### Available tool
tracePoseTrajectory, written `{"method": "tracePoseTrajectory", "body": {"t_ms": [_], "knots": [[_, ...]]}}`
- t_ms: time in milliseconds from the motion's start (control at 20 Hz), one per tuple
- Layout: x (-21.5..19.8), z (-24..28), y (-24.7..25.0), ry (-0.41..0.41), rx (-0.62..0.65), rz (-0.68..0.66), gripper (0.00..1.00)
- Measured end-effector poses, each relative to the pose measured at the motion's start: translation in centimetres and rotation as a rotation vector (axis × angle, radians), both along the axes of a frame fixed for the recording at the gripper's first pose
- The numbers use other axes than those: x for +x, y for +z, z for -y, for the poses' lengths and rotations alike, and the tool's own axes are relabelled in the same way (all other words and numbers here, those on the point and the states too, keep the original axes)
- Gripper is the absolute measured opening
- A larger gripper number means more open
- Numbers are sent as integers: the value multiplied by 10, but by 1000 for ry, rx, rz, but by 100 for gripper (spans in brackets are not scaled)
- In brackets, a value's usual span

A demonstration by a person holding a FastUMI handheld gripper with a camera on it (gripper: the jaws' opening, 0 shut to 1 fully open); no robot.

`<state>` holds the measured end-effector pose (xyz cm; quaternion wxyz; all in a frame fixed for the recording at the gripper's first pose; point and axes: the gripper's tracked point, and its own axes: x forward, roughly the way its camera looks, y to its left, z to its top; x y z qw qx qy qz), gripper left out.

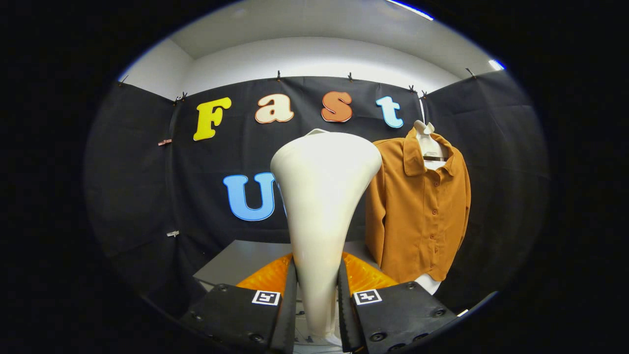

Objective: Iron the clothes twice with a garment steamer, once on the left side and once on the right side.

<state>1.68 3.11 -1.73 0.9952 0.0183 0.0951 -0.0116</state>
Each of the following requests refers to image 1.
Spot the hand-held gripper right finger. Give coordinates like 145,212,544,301
337,252,460,352

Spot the orange-brown button shirt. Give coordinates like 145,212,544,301
365,127,471,283

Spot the white mannequin torso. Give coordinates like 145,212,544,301
412,119,450,295

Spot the white garment steamer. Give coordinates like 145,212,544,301
270,129,383,345

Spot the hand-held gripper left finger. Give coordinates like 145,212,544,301
179,253,299,354

